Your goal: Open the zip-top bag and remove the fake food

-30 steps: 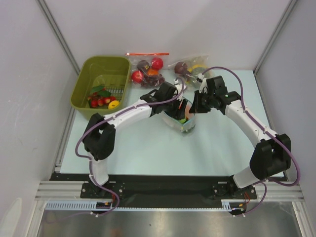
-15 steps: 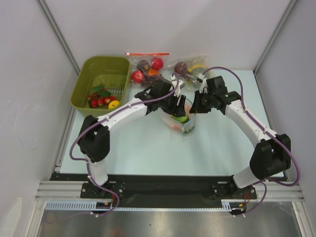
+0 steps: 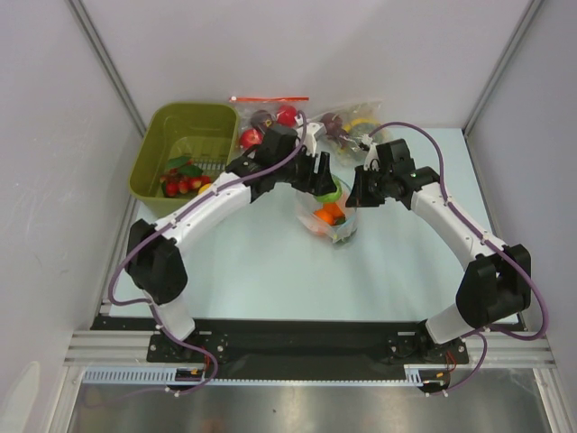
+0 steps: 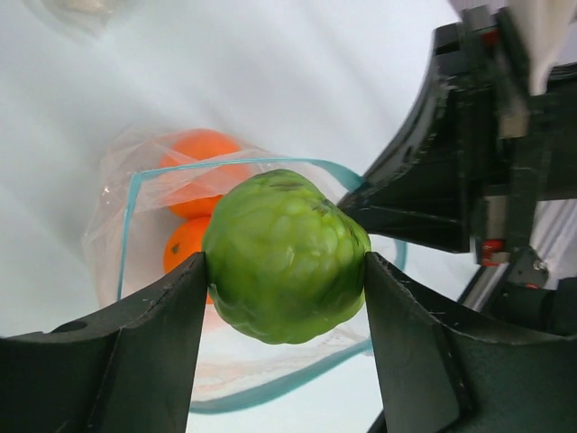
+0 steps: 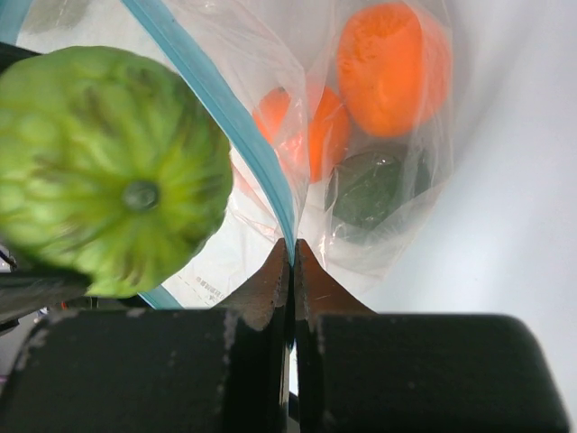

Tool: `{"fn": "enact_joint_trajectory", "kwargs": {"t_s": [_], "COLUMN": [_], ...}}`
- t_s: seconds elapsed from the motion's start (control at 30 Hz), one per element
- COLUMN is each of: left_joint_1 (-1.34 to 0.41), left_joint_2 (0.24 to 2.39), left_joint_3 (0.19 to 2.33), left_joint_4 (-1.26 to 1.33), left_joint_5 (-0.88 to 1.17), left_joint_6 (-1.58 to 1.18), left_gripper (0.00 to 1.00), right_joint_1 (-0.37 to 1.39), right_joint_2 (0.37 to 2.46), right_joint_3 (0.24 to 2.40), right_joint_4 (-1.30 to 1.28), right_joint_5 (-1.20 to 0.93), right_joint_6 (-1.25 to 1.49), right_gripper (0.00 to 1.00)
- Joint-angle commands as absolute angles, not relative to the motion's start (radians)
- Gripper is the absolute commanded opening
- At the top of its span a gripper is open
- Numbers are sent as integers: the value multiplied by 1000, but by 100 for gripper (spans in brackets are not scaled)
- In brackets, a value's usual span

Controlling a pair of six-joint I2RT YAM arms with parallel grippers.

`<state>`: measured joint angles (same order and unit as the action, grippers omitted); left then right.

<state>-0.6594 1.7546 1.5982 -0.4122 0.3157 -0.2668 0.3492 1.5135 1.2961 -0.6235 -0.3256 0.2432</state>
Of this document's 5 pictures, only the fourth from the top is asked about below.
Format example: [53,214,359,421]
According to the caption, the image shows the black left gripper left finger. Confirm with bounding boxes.
[1,253,207,432]

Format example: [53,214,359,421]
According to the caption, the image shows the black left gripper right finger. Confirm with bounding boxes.
[365,253,576,432]

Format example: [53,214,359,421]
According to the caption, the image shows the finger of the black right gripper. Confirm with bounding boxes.
[364,24,460,180]
[339,103,478,253]

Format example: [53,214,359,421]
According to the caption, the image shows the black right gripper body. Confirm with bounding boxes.
[448,6,576,266]

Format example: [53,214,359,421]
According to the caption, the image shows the orange fake fruit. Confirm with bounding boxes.
[158,129,252,219]
[162,216,215,306]

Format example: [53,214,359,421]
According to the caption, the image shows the clear zip top bag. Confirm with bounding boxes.
[82,129,372,414]

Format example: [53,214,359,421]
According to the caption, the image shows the green fake fruit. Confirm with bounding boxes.
[202,170,371,345]

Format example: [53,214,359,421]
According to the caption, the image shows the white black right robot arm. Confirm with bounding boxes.
[339,2,576,335]

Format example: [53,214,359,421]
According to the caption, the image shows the clear bag with melon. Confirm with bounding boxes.
[22,0,139,44]

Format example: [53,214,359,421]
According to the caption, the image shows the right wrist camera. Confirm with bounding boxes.
[450,0,577,98]

